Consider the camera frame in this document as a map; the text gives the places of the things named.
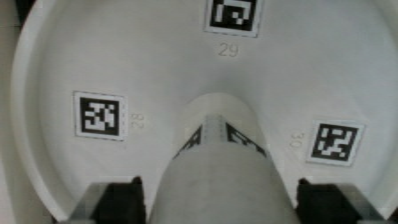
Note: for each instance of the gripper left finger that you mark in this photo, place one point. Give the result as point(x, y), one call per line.
point(111, 204)

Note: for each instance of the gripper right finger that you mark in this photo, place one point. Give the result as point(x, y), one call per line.
point(333, 204)

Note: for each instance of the white cylindrical table leg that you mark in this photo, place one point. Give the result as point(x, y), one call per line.
point(221, 186)

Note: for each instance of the white round table top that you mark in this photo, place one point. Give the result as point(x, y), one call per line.
point(119, 58)

